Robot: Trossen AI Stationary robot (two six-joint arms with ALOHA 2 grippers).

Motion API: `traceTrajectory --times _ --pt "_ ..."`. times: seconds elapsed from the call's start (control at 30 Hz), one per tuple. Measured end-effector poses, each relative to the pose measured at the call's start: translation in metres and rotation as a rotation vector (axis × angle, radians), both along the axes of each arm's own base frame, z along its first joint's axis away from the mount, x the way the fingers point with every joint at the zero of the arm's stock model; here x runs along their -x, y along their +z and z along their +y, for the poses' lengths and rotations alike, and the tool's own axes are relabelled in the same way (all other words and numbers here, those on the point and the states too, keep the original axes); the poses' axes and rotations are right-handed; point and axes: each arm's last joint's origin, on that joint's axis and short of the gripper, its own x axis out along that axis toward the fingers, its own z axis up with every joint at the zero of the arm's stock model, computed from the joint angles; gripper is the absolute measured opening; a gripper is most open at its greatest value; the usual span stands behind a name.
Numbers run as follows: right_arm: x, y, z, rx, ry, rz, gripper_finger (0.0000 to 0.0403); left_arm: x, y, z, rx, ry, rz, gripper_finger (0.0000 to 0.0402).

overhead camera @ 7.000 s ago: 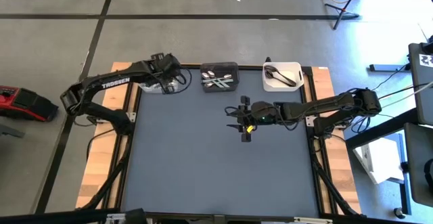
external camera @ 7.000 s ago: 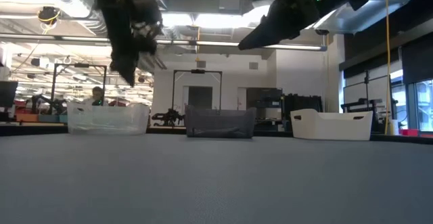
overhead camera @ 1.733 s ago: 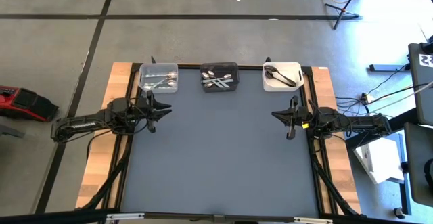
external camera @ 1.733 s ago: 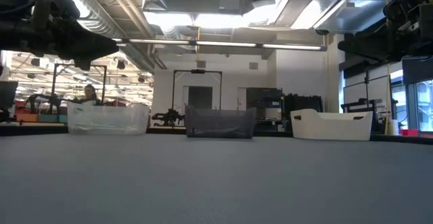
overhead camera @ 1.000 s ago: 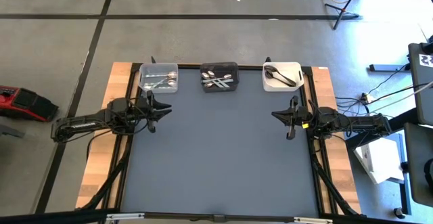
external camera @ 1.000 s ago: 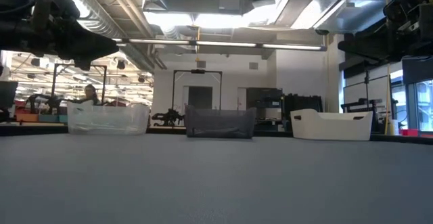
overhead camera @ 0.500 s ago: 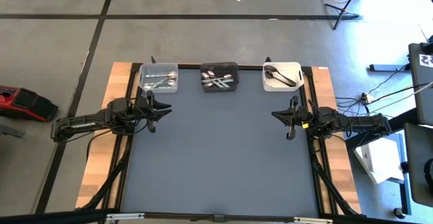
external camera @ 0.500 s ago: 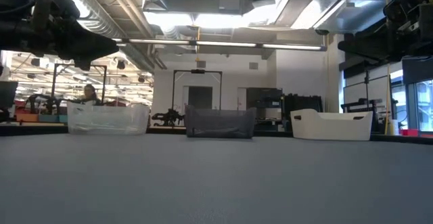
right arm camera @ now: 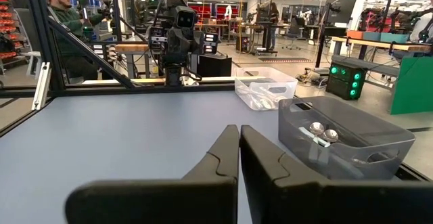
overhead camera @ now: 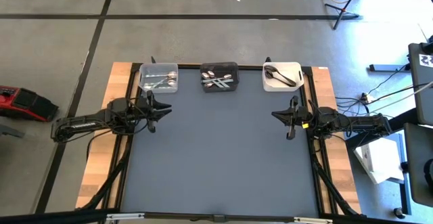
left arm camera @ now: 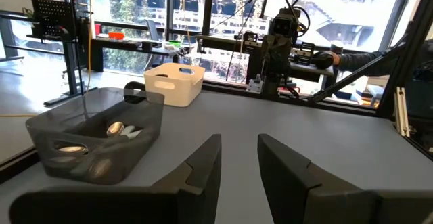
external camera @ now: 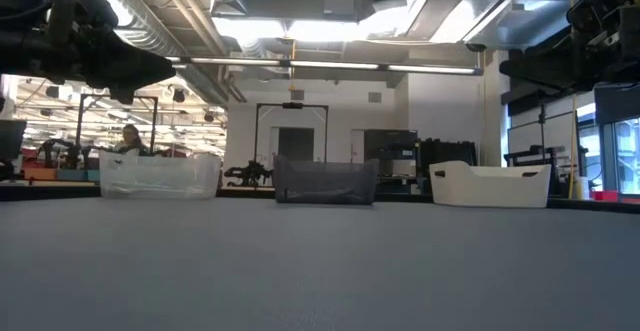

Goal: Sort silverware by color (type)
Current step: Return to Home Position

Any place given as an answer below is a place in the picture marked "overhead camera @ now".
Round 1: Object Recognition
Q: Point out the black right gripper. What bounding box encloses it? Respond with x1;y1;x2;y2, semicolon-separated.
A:
271;95;314;140

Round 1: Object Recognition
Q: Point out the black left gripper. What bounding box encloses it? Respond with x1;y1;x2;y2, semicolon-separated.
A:
135;90;173;134

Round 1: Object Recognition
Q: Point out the black spoon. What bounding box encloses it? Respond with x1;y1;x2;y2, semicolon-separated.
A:
265;65;298;87
265;71;294;87

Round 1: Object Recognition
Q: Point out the spoon with light blue handle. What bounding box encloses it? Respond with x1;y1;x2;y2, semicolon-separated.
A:
209;74;233;88
204;78;235;89
207;70;228;89
202;72;234;89

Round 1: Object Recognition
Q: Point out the clear plastic bin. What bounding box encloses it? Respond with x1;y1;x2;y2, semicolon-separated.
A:
138;62;179;94

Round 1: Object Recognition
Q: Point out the white plastic bin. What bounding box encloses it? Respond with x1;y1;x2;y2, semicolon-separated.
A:
262;62;304;93

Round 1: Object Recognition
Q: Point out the blue-grey table mat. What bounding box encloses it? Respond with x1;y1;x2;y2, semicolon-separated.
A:
120;66;321;218

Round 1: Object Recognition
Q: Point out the dark grey plastic bin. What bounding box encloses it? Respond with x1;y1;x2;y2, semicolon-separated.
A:
199;61;240;93

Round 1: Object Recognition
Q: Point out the white box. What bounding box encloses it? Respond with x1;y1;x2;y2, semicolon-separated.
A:
353;137;406;185

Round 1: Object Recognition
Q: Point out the black metal floor bar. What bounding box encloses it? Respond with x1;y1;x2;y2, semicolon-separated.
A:
368;64;412;73

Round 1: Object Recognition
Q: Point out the black tripod stand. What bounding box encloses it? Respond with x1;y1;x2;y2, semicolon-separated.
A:
323;0;363;31

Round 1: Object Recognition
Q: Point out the dark grey panel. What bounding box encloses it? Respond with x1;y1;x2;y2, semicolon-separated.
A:
403;122;433;208

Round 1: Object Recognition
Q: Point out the black white marker sticker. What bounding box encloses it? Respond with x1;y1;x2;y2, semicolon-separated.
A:
418;53;433;68

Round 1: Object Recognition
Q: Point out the grey metal foot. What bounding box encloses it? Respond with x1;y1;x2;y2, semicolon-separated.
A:
0;124;25;139

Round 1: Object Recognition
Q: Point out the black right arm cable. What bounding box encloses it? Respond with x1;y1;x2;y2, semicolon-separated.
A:
306;98;339;141

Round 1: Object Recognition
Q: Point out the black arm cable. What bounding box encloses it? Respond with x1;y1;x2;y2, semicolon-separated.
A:
306;98;339;141
86;95;152;160

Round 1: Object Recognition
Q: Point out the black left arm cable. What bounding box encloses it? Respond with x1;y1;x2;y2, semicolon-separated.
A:
86;95;152;160

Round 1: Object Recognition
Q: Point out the black table frame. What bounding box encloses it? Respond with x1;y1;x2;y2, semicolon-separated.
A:
76;56;365;224

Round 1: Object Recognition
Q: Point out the black floor cable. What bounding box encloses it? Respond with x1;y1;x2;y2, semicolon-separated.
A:
367;63;412;96

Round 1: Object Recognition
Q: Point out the grey floor cable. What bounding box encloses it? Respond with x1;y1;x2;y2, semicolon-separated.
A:
370;81;433;114

